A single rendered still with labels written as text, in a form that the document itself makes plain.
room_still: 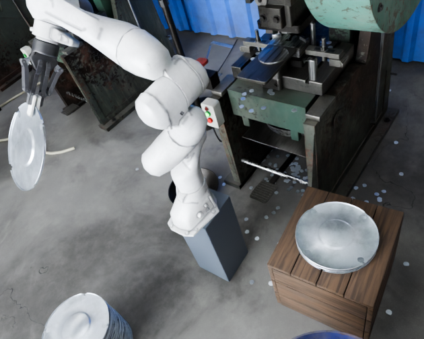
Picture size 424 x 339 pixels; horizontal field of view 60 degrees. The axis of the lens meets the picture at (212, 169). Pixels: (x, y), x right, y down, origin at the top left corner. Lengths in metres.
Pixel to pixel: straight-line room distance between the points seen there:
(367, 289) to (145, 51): 1.01
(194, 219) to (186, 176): 0.19
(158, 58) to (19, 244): 1.85
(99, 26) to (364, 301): 1.13
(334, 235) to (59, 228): 1.65
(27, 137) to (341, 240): 1.13
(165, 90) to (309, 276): 0.83
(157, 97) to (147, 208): 1.35
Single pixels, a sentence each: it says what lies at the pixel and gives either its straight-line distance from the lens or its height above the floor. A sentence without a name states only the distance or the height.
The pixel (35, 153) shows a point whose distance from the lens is 1.30.
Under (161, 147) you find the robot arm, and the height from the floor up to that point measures 0.86.
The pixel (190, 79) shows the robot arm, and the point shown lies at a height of 1.10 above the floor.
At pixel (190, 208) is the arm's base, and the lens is 1.40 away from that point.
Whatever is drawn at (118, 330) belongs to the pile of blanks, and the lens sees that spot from 1.74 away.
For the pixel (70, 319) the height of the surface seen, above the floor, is 0.25.
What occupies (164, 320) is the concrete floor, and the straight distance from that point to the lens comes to 1.84.
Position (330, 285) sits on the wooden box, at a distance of 1.38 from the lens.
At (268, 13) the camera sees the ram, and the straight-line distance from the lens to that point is 1.55.
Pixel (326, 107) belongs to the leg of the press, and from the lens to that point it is 1.52.
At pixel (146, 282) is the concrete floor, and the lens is 1.96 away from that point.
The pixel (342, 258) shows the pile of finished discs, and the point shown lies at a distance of 1.40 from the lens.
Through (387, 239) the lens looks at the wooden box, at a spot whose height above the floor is 0.35.
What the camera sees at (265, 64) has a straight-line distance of 1.57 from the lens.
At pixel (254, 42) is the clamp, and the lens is 1.79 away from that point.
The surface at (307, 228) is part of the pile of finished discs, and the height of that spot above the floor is 0.38.
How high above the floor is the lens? 1.60
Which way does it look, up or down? 45 degrees down
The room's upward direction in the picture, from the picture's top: 20 degrees counter-clockwise
